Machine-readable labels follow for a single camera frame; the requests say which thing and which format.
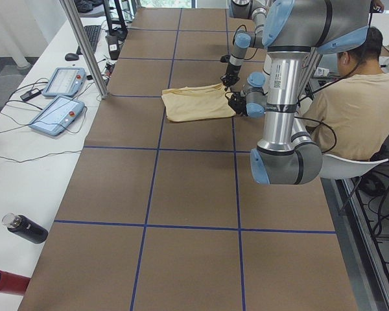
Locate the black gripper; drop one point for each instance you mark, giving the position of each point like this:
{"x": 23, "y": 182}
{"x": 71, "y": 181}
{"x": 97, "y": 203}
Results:
{"x": 231, "y": 70}
{"x": 238, "y": 101}

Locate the cream long-sleeve printed shirt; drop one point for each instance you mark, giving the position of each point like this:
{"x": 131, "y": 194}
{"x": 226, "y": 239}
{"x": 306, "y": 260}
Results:
{"x": 196, "y": 103}

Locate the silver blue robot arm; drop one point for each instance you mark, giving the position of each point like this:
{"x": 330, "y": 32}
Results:
{"x": 289, "y": 31}
{"x": 255, "y": 11}

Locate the person in beige shirt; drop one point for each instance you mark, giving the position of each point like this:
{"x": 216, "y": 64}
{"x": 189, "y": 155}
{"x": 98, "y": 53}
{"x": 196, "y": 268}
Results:
{"x": 350, "y": 119}

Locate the black box with label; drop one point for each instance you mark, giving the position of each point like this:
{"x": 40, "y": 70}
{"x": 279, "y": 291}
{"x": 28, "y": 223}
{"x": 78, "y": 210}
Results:
{"x": 113, "y": 47}

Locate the white chair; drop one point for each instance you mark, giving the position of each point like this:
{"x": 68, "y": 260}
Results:
{"x": 334, "y": 167}

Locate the black keyboard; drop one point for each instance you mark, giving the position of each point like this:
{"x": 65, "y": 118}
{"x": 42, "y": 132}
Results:
{"x": 93, "y": 35}

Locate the black computer mouse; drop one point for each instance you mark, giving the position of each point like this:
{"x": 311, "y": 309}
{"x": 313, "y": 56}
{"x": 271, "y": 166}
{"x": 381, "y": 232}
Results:
{"x": 70, "y": 57}

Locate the far blue teach pendant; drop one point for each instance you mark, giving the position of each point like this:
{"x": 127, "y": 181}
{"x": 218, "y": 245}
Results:
{"x": 65, "y": 81}

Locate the blue teach pendant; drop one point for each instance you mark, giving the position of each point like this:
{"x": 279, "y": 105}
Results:
{"x": 57, "y": 115}
{"x": 65, "y": 81}

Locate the near blue teach pendant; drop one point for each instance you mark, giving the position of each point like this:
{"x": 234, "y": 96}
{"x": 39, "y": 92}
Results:
{"x": 57, "y": 115}

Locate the small black adapter box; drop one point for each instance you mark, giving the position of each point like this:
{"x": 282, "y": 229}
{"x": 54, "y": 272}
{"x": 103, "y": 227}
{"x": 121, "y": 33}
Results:
{"x": 30, "y": 95}

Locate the black water bottle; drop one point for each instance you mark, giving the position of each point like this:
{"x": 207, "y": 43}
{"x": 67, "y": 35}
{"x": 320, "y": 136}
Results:
{"x": 22, "y": 226}

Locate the red cylinder bottle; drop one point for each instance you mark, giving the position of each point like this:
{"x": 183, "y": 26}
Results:
{"x": 14, "y": 284}

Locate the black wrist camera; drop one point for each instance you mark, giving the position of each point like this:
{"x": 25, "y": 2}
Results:
{"x": 225, "y": 58}

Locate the aluminium frame post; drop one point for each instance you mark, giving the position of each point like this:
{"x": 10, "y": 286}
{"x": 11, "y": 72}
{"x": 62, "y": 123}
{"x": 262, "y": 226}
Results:
{"x": 84, "y": 44}

